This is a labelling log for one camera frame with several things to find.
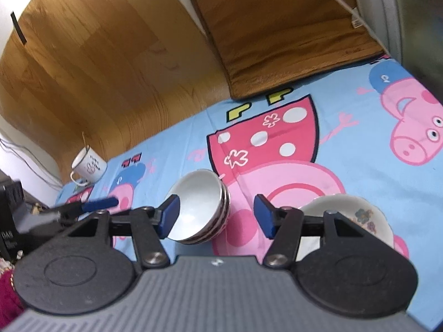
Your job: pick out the wood-pattern sheet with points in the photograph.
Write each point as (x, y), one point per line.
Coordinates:
(103, 62)

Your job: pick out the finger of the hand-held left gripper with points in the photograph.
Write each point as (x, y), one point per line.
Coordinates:
(98, 204)

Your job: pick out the printed cartoon blanket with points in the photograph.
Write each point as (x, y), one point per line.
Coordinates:
(346, 128)

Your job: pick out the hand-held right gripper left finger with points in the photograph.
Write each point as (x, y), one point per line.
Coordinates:
(168, 216)

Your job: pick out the white enamel mug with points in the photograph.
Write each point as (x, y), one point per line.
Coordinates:
(89, 167)

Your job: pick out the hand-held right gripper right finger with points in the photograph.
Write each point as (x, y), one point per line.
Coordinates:
(264, 216)

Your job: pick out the brown woven mat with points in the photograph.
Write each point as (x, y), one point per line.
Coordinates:
(277, 31)

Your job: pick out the black tape strip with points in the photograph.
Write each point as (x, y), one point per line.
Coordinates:
(19, 27)

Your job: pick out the white floral plate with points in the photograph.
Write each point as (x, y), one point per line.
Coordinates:
(363, 221)

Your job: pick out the maroon knit cloth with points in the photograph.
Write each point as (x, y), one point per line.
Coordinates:
(8, 294)

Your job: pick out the spoon in mug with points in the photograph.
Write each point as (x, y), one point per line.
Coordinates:
(84, 140)

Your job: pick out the window frame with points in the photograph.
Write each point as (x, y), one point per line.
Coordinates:
(408, 17)

